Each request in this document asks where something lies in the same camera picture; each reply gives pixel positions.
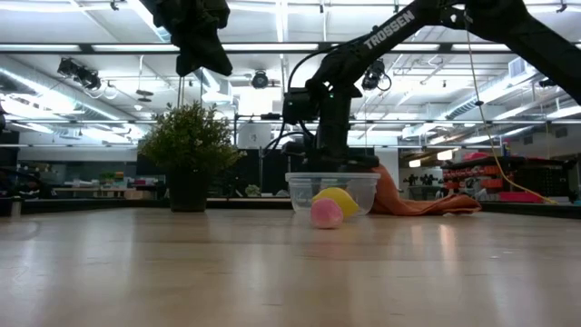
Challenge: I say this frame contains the green potted plant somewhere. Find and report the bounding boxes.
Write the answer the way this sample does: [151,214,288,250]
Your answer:
[138,100,247,213]

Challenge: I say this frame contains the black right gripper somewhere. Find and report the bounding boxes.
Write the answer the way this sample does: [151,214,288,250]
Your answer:
[311,84,381,173]

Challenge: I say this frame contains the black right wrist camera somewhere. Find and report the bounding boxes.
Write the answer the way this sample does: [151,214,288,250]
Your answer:
[281,87,320,125]

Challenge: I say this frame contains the black overhead frame beam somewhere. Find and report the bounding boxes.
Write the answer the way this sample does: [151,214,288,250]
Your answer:
[0,41,581,55]

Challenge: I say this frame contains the yellow toy lemon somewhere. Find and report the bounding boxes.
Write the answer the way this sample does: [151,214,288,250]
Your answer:
[311,186,360,219]

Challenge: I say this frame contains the yellow hanging cable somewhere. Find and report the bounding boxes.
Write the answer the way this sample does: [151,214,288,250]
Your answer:
[461,15,560,206]

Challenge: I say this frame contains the orange cloth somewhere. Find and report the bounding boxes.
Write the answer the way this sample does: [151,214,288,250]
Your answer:
[369,163,483,217]

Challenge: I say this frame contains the red storage shelf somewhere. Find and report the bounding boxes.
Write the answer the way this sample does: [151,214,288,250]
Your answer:
[441,151,580,205]

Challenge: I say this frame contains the pink toy ball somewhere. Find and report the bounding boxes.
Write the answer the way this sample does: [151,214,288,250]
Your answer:
[310,197,345,231]

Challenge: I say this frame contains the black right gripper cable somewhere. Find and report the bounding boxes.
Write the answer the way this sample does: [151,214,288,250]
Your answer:
[271,40,350,158]

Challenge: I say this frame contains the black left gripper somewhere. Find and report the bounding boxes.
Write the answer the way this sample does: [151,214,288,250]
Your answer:
[138,0,234,78]

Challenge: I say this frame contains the clear plastic tupperware container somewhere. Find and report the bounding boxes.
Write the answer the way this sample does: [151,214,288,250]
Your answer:
[285,171,382,216]

